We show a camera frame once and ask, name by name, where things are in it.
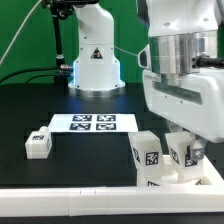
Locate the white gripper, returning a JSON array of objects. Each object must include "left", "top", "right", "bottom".
[{"left": 142, "top": 69, "right": 224, "bottom": 161}]

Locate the white round stool seat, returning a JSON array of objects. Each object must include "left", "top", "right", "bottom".
[{"left": 136, "top": 155, "right": 202, "bottom": 187}]

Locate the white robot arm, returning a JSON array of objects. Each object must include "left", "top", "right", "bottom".
[{"left": 69, "top": 0, "right": 224, "bottom": 160}]

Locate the white L-shaped fence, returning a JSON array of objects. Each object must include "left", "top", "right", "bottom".
[{"left": 0, "top": 160, "right": 224, "bottom": 217}]

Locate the white marker sheet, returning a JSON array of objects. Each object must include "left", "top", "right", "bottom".
[{"left": 48, "top": 114, "right": 138, "bottom": 133}]

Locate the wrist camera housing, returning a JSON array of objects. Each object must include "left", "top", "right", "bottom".
[{"left": 138, "top": 45, "right": 151, "bottom": 69}]

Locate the black cable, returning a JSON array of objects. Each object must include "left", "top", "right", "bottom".
[{"left": 0, "top": 65, "right": 73, "bottom": 85}]

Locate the black camera stand pole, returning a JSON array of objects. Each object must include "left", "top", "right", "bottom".
[{"left": 40, "top": 0, "right": 100, "bottom": 84}]

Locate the white cable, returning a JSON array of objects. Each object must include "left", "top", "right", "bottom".
[{"left": 0, "top": 0, "right": 43, "bottom": 66}]

